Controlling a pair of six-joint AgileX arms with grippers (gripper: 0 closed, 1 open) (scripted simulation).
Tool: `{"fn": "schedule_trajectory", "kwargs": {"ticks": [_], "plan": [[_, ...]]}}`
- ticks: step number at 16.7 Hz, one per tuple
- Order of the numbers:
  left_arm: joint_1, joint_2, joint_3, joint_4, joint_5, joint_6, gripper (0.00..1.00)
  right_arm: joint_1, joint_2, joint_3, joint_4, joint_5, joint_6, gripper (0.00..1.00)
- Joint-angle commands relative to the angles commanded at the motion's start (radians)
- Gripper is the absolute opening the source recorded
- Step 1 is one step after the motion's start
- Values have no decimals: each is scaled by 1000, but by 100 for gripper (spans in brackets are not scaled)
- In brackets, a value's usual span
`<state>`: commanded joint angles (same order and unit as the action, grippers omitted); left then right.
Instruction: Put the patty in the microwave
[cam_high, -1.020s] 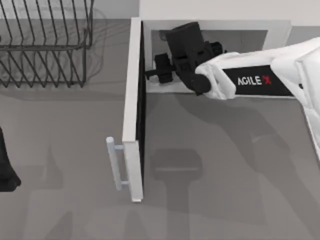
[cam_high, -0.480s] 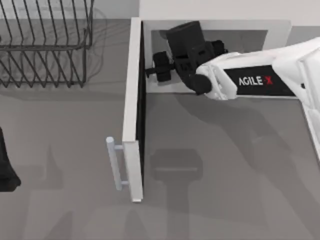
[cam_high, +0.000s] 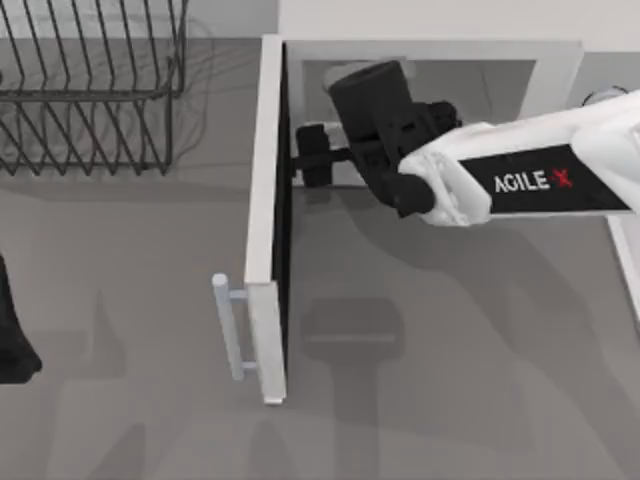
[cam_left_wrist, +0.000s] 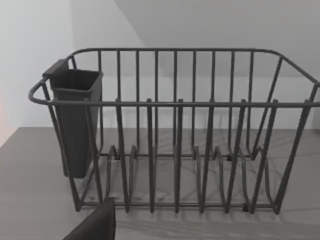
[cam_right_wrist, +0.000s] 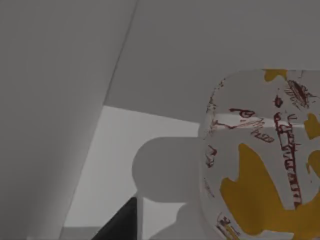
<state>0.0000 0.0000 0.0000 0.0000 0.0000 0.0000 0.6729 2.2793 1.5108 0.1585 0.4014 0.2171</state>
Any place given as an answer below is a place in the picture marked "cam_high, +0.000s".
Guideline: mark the grey microwave knob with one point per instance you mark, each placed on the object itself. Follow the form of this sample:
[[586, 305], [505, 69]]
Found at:
[[600, 93]]

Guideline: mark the white microwave door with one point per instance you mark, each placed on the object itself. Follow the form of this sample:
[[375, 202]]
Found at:
[[261, 200]]

